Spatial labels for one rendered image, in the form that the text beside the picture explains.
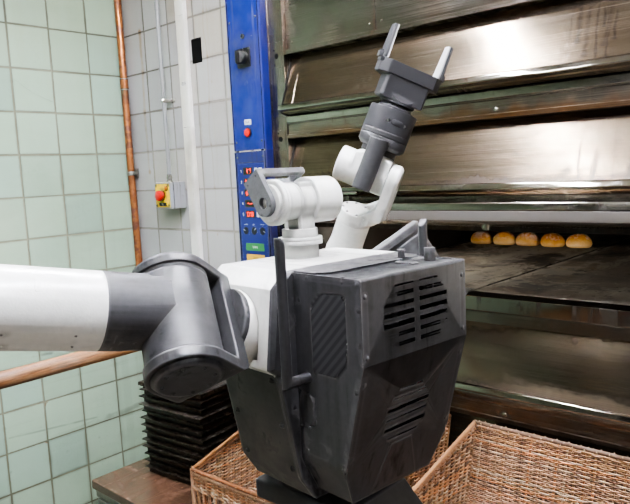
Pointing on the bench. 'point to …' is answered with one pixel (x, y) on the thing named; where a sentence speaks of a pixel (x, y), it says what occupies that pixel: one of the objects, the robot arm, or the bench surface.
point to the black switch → (243, 57)
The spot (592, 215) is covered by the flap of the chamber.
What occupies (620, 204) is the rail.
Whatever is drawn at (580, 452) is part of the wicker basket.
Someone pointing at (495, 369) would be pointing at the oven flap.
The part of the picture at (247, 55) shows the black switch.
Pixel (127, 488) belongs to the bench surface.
